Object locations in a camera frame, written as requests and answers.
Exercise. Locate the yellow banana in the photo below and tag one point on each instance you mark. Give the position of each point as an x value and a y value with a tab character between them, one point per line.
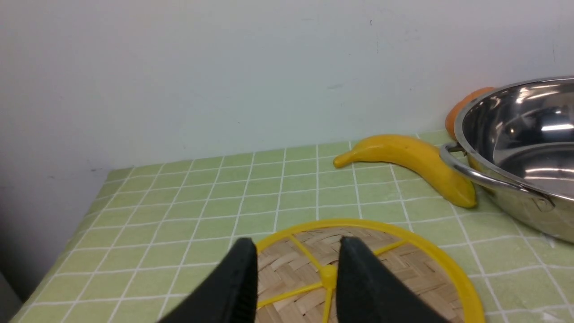
418	156

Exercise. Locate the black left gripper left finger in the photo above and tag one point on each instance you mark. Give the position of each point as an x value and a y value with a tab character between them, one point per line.
227	295

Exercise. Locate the stainless steel pot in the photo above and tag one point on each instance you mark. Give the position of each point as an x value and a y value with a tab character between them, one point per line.
517	143

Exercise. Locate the green tiled tablecloth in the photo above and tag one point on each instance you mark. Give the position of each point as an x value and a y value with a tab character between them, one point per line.
154	233

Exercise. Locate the orange fruit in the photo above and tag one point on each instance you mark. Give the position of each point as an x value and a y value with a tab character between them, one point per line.
452	115

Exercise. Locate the yellow woven bamboo steamer lid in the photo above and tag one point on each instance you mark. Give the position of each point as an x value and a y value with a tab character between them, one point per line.
298	269

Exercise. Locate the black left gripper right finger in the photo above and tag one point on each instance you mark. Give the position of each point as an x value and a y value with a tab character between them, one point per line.
368	292

